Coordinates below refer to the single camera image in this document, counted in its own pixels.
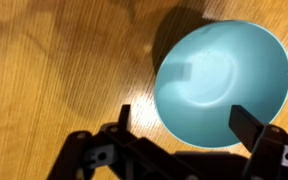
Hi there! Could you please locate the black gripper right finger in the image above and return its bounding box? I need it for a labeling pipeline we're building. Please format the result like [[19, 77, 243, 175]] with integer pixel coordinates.
[[228, 104, 288, 180]]

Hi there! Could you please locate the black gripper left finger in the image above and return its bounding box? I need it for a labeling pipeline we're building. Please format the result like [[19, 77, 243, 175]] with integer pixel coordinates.
[[47, 104, 198, 180]]

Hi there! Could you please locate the teal plastic bowl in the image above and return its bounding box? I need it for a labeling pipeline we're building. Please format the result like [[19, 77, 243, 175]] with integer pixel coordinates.
[[153, 19, 288, 149]]

